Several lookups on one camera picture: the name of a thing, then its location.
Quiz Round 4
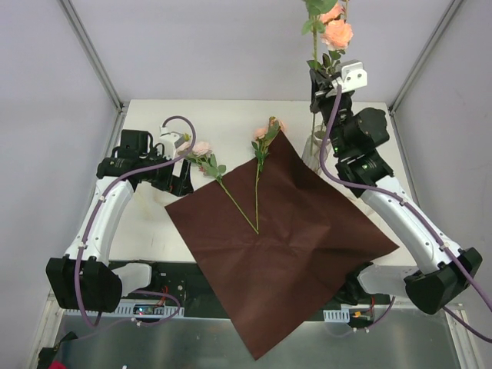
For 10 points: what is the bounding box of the red black object corner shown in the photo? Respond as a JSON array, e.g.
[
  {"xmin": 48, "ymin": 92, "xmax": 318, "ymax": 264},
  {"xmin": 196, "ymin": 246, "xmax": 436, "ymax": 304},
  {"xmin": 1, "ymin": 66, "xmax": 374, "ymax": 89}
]
[{"xmin": 36, "ymin": 331, "xmax": 78, "ymax": 369}]

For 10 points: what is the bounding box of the left white cable duct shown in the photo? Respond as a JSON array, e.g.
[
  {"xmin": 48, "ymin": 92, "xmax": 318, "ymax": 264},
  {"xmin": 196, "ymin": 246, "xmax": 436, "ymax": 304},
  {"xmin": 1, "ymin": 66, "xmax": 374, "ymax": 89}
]
[{"xmin": 111, "ymin": 302, "xmax": 185, "ymax": 319}]

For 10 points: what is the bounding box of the cream printed ribbon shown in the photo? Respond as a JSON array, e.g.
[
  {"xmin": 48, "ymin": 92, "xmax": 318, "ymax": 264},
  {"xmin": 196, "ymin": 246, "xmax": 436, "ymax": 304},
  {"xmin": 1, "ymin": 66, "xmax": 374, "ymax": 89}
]
[{"xmin": 135, "ymin": 187, "xmax": 168, "ymax": 219}]

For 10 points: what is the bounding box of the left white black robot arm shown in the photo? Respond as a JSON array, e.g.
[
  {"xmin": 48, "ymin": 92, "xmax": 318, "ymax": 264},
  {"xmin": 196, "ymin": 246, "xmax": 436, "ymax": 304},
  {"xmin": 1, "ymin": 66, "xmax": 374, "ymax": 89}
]
[{"xmin": 46, "ymin": 128, "xmax": 193, "ymax": 313}]

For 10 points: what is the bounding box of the small pink bud stem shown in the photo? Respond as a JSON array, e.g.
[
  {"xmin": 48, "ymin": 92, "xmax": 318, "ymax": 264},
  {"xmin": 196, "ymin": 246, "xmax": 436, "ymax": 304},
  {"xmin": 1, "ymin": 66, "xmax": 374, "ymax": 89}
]
[{"xmin": 251, "ymin": 116, "xmax": 285, "ymax": 231}]

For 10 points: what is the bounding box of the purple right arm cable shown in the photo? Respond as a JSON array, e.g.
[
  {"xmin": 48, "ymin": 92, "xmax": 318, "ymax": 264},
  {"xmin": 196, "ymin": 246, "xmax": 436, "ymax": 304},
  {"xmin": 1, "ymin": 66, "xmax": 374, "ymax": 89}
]
[{"xmin": 318, "ymin": 84, "xmax": 492, "ymax": 344}]

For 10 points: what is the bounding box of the aluminium frame post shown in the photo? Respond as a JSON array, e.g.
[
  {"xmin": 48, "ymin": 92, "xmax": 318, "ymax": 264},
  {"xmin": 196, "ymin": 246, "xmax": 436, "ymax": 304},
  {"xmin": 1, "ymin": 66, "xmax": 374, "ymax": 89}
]
[
  {"xmin": 57, "ymin": 0, "xmax": 125, "ymax": 112},
  {"xmin": 388, "ymin": 0, "xmax": 466, "ymax": 117}
]

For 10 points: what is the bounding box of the right aluminium frame post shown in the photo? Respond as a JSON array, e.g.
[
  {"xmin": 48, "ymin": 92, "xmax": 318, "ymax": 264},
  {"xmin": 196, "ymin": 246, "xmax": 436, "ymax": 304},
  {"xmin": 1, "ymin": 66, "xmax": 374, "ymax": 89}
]
[{"xmin": 388, "ymin": 0, "xmax": 466, "ymax": 117}]

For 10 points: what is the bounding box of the red wrapping paper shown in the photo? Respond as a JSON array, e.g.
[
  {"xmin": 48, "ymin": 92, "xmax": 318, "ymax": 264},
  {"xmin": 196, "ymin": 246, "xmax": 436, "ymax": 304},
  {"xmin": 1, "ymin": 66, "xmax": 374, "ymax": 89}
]
[{"xmin": 166, "ymin": 134, "xmax": 397, "ymax": 358}]

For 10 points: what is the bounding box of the pale pink flower stem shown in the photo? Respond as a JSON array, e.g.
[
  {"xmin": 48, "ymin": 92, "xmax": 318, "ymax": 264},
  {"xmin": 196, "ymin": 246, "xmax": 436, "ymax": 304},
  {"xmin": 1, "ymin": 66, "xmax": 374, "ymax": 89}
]
[{"xmin": 177, "ymin": 135, "xmax": 259, "ymax": 234}]

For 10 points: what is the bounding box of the tall peach rose stem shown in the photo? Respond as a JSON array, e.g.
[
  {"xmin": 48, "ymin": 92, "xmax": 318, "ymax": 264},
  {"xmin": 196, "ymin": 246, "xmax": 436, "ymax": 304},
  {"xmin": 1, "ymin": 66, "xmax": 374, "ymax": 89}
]
[{"xmin": 301, "ymin": 0, "xmax": 354, "ymax": 162}]

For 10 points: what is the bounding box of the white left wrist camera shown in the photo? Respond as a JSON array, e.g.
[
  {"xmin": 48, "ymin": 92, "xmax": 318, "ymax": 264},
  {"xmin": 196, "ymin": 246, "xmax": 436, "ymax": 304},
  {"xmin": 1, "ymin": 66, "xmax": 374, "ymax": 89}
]
[{"xmin": 158, "ymin": 126, "xmax": 187, "ymax": 159}]

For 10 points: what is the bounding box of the white cable duct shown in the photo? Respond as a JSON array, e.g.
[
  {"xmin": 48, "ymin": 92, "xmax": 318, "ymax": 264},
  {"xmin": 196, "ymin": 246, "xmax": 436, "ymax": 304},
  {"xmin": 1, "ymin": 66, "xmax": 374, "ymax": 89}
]
[
  {"xmin": 111, "ymin": 302, "xmax": 185, "ymax": 319},
  {"xmin": 323, "ymin": 307, "xmax": 351, "ymax": 324}
]

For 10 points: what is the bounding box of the left aluminium frame post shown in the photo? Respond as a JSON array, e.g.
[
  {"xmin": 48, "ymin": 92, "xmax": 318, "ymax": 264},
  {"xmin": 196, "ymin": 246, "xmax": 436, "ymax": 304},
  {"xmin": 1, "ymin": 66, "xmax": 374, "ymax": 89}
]
[{"xmin": 57, "ymin": 0, "xmax": 125, "ymax": 112}]

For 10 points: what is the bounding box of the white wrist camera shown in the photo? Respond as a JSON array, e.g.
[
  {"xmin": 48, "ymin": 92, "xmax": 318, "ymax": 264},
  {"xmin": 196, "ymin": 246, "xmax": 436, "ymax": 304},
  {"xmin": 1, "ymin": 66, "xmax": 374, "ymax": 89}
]
[
  {"xmin": 332, "ymin": 60, "xmax": 367, "ymax": 93},
  {"xmin": 158, "ymin": 126, "xmax": 187, "ymax": 159}
]

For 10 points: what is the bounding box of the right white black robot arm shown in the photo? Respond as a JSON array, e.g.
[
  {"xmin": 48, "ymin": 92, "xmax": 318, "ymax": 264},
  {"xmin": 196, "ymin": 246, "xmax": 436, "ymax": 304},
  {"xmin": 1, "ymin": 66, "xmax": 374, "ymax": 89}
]
[{"xmin": 309, "ymin": 61, "xmax": 483, "ymax": 314}]

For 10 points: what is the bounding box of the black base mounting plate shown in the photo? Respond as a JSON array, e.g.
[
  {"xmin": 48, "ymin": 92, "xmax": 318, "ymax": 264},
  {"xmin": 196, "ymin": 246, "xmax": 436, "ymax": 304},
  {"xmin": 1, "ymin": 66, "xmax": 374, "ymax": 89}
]
[{"xmin": 128, "ymin": 261, "xmax": 391, "ymax": 326}]

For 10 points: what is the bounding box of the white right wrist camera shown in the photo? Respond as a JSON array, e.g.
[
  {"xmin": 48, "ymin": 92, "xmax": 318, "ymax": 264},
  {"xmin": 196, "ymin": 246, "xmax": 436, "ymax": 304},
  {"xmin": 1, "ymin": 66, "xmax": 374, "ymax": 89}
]
[{"xmin": 332, "ymin": 60, "xmax": 367, "ymax": 93}]

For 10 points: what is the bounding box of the right white cable duct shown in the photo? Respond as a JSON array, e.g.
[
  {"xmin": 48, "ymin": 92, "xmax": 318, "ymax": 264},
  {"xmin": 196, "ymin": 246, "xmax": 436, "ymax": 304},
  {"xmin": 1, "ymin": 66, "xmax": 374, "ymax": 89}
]
[{"xmin": 323, "ymin": 307, "xmax": 351, "ymax": 324}]

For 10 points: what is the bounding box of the shiny metal floor sheet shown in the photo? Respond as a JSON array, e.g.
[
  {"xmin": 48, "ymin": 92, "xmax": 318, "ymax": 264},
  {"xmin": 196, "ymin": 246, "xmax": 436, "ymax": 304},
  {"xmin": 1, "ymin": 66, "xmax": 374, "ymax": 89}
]
[{"xmin": 56, "ymin": 307, "xmax": 460, "ymax": 368}]

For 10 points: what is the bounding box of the beige faceted vase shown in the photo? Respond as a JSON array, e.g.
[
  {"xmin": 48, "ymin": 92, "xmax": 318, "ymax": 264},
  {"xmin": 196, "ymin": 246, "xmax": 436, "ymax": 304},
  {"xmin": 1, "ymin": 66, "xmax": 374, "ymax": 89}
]
[{"xmin": 301, "ymin": 125, "xmax": 325, "ymax": 175}]

